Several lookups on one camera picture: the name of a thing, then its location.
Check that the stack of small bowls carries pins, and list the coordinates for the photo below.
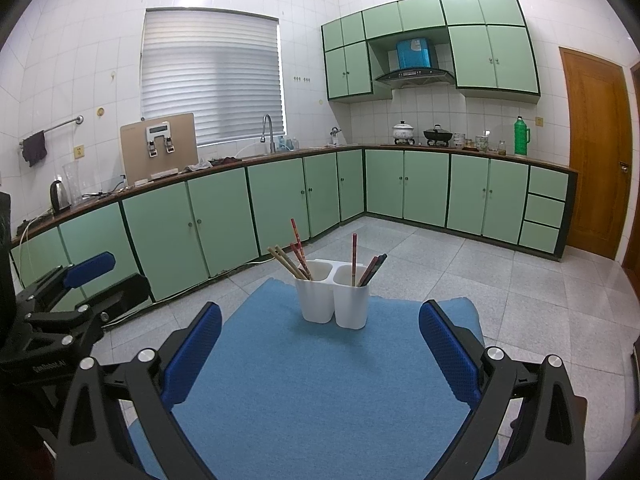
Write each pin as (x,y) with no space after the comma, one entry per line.
(458,140)

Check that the rags on counter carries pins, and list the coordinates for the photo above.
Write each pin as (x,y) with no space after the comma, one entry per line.
(215,162)

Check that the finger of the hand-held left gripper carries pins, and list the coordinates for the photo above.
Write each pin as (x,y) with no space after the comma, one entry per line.
(90,269)
(120,295)

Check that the white two-compartment utensil holder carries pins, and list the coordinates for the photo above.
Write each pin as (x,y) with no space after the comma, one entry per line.
(332,300)

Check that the steel electric kettle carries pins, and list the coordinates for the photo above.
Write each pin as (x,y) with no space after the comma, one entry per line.
(60,197)

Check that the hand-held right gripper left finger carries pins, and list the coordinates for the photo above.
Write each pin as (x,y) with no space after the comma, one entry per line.
(192,355)

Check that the black wok with lid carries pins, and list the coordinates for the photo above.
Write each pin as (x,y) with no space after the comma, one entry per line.
(438,135)

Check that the range hood with blue chimney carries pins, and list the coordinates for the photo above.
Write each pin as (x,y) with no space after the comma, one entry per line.
(415,60)

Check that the dark red chopstick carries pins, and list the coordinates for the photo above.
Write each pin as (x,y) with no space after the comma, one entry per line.
(367,270)

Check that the steel kitchen faucet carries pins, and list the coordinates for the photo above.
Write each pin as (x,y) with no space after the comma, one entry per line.
(268,130)

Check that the green thermos flask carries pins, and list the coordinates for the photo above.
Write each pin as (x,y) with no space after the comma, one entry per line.
(522,137)

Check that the black chopstick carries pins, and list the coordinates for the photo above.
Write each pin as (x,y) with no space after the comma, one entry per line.
(379,269)
(375,270)

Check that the light wooden chopstick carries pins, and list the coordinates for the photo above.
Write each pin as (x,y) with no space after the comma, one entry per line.
(292,262)
(285,261)

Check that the wooden panel water purifier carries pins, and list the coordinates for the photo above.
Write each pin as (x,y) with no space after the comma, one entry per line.
(140,160)

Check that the white window blind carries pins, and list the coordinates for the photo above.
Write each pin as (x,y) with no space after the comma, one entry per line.
(210,80)

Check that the red patterned chopstick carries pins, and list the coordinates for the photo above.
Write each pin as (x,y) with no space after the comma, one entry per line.
(299,245)
(300,260)
(354,260)

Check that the brown wooden door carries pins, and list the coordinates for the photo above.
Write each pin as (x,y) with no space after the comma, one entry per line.
(595,160)

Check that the blue table mat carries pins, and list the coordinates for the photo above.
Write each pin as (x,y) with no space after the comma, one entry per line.
(310,385)

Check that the green base cabinet with drawers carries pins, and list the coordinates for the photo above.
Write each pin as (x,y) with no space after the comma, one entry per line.
(425,185)

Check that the small chrome tap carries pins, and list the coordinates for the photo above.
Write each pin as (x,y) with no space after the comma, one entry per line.
(335,136)

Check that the green wall cabinets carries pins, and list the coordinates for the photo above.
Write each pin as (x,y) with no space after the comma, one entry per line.
(490,55)

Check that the steel towel bar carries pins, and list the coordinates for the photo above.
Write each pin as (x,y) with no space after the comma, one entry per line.
(60,125)

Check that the bottles beside sink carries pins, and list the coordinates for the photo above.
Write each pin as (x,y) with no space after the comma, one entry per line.
(289,144)

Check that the clear glass pitcher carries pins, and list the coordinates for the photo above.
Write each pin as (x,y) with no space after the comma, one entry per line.
(73,185)

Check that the dark hanging towel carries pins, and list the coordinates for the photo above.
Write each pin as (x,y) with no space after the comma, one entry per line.
(34,149)

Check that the white enamel pot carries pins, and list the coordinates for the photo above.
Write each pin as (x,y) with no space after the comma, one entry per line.
(403,132)

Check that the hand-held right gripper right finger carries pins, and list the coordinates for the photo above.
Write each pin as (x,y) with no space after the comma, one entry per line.
(447,352)

